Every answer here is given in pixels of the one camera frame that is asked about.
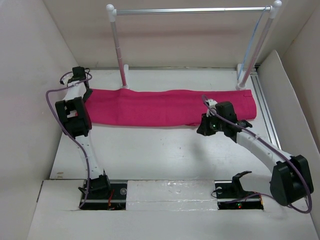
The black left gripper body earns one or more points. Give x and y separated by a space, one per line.
87 94

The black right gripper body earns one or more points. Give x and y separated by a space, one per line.
212 124

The pink trousers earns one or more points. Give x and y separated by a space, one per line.
172 108

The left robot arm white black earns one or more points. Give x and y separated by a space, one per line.
74 117

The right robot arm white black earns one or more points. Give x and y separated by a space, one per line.
290 175

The white clothes rack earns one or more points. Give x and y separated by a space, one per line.
242 72

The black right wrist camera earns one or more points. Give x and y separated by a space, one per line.
226 110

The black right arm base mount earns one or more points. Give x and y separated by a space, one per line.
230 195

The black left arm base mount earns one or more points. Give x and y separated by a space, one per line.
113 200

